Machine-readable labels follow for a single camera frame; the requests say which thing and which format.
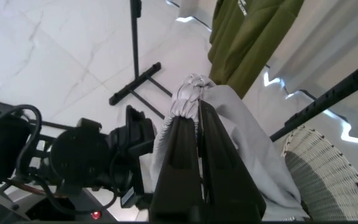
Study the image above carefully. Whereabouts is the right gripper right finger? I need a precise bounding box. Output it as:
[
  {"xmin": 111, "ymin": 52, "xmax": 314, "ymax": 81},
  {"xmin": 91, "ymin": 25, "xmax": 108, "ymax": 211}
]
[{"xmin": 197, "ymin": 100, "xmax": 267, "ymax": 223}]

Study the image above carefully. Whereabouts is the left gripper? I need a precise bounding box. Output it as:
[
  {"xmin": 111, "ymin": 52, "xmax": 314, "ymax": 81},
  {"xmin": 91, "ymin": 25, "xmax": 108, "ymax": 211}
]
[{"xmin": 106, "ymin": 105, "xmax": 157, "ymax": 209}]

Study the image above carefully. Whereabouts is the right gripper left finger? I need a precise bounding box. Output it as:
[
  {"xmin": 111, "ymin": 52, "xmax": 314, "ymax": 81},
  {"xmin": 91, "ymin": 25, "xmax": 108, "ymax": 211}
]
[{"xmin": 149, "ymin": 116, "xmax": 205, "ymax": 223}]

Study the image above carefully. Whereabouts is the pale grey garment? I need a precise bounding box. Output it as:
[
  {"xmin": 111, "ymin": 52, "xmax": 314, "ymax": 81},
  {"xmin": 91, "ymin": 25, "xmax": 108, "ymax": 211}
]
[{"xmin": 150, "ymin": 73, "xmax": 310, "ymax": 222}]

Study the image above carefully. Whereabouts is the green printed shirt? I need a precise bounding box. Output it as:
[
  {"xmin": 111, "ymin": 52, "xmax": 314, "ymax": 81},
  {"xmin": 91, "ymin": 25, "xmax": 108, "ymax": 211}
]
[{"xmin": 208, "ymin": 0, "xmax": 306, "ymax": 100}]

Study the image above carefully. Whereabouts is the black clothes rack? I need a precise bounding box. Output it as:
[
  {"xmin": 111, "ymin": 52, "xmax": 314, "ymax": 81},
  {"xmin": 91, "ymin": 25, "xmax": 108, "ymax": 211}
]
[{"xmin": 109, "ymin": 0, "xmax": 358, "ymax": 142}]

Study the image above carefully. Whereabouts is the white laundry basket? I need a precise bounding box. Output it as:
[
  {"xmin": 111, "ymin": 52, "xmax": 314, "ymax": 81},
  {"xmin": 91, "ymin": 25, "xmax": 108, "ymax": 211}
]
[{"xmin": 280, "ymin": 125, "xmax": 358, "ymax": 222}]

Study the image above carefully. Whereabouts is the white curtain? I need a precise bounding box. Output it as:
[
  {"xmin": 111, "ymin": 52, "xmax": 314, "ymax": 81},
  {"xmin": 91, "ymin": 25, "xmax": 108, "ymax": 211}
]
[{"xmin": 166, "ymin": 0, "xmax": 358, "ymax": 162}]

